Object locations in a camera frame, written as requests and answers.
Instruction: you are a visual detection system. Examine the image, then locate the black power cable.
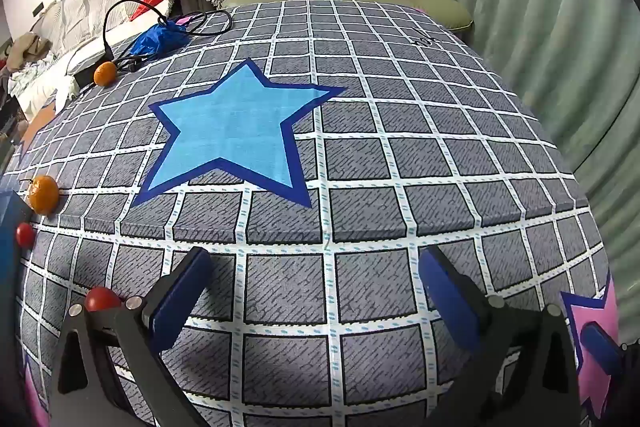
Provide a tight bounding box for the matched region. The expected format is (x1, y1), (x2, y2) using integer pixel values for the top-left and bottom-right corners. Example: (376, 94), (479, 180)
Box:
(102, 0), (233, 72)

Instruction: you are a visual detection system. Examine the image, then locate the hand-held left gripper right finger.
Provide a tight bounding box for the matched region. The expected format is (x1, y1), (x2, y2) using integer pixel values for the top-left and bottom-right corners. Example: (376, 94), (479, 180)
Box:
(419, 246), (583, 427)

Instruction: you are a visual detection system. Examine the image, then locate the grey checked star tablecloth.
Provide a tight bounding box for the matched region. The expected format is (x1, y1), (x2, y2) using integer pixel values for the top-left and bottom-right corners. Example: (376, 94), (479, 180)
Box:
(0, 0), (623, 427)

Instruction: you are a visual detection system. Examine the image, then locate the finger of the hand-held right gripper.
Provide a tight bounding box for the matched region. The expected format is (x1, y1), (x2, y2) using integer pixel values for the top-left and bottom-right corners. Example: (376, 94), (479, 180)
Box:
(580, 322), (626, 379)

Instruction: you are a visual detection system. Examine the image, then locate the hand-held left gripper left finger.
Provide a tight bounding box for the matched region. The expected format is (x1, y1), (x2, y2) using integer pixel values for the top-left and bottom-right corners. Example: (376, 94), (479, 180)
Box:
(47, 246), (213, 427)

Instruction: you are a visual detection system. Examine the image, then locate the large shallow gift box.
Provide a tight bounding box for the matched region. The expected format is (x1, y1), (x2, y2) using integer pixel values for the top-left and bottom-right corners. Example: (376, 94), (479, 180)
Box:
(0, 191), (33, 358)

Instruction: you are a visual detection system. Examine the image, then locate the pale green curtain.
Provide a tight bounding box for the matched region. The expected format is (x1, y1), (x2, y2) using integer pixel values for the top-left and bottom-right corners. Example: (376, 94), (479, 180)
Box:
(397, 0), (640, 268)

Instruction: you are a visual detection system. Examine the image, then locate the pile of clothes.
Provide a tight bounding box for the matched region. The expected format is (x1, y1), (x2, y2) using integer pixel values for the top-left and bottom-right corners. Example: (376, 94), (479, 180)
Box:
(0, 32), (56, 98)

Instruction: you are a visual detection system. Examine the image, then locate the small tangerine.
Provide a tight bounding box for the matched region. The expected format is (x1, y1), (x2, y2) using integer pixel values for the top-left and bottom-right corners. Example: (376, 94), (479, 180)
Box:
(27, 175), (61, 216)
(93, 61), (118, 88)

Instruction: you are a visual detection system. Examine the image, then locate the blue plastic bag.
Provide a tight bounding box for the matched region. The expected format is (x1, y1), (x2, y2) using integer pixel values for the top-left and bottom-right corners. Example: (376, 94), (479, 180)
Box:
(118, 21), (191, 60)

